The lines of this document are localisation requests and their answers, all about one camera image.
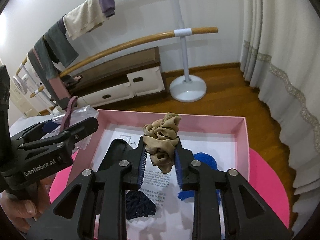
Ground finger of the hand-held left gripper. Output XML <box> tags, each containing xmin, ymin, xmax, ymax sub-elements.
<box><xmin>11</xmin><ymin>121</ymin><xmax>62</xmax><ymax>143</ymax></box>
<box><xmin>19</xmin><ymin>117</ymin><xmax>99</xmax><ymax>155</ymax></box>

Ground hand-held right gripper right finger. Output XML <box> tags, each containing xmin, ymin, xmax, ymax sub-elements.
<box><xmin>174</xmin><ymin>139</ymin><xmax>297</xmax><ymax>240</ymax></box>

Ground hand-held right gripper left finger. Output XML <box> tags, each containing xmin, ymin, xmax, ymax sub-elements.
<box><xmin>24</xmin><ymin>135</ymin><xmax>147</xmax><ymax>240</ymax></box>

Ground mauve headband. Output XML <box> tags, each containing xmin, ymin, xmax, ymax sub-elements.
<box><xmin>60</xmin><ymin>96</ymin><xmax>78</xmax><ymax>132</ymax></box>

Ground blue knit glove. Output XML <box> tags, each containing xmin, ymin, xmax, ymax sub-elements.
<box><xmin>177</xmin><ymin>151</ymin><xmax>222</xmax><ymax>203</ymax></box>

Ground black glasses case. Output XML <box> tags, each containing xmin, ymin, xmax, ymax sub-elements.
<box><xmin>96</xmin><ymin>139</ymin><xmax>140</xmax><ymax>173</ymax></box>

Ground navy scrunchie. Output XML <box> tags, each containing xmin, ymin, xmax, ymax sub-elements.
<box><xmin>125</xmin><ymin>191</ymin><xmax>157</xmax><ymax>221</ymax></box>

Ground beige scrunchie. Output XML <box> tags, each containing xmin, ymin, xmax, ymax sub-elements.
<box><xmin>143</xmin><ymin>112</ymin><xmax>181</xmax><ymax>173</ymax></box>

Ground pink cardboard box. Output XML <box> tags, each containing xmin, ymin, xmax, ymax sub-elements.
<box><xmin>67</xmin><ymin>109</ymin><xmax>250</xmax><ymax>240</ymax></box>

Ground person's left hand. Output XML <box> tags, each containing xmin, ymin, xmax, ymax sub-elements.
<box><xmin>0</xmin><ymin>176</ymin><xmax>52</xmax><ymax>233</ymax></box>

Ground clear plastic bag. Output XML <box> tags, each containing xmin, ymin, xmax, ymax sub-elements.
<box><xmin>52</xmin><ymin>105</ymin><xmax>99</xmax><ymax>150</ymax></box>

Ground white printed paper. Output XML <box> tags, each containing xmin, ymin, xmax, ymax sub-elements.
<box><xmin>91</xmin><ymin>127</ymin><xmax>237</xmax><ymax>240</ymax></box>

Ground pink and grey cloth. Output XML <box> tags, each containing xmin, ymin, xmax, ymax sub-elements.
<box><xmin>27</xmin><ymin>50</ymin><xmax>72</xmax><ymax>103</ymax></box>

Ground small white fan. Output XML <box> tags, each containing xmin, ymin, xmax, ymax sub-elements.
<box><xmin>12</xmin><ymin>75</ymin><xmax>31</xmax><ymax>94</ymax></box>

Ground dark-topped white drawer cabinet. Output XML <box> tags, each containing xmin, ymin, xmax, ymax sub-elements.
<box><xmin>66</xmin><ymin>46</ymin><xmax>168</xmax><ymax>109</ymax></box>

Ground grey-green towel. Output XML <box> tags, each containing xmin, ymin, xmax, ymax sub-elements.
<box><xmin>34</xmin><ymin>36</ymin><xmax>60</xmax><ymax>80</ymax></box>
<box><xmin>46</xmin><ymin>20</ymin><xmax>79</xmax><ymax>67</ymax></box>

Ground bright pink tablecloth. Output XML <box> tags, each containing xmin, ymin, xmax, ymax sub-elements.
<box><xmin>49</xmin><ymin>147</ymin><xmax>292</xmax><ymax>240</ymax></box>

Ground cream cloth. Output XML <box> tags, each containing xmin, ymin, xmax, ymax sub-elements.
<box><xmin>63</xmin><ymin>0</ymin><xmax>107</xmax><ymax>40</ymax></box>

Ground wooden ballet barre rack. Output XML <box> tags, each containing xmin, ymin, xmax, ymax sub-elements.
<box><xmin>15</xmin><ymin>0</ymin><xmax>218</xmax><ymax>117</ymax></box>

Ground purple cloth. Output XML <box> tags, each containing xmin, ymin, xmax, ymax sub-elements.
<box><xmin>98</xmin><ymin>0</ymin><xmax>116</xmax><ymax>18</ymax></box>

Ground cream lace-trimmed curtain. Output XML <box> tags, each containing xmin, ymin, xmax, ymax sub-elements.
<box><xmin>239</xmin><ymin>0</ymin><xmax>320</xmax><ymax>196</ymax></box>

